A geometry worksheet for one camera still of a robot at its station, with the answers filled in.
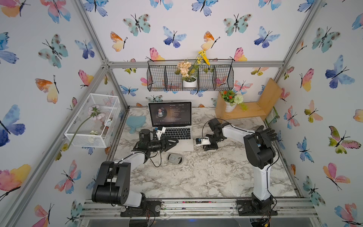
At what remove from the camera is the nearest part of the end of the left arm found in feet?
2.37

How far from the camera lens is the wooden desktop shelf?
3.21 ft

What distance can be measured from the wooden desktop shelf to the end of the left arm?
46 cm
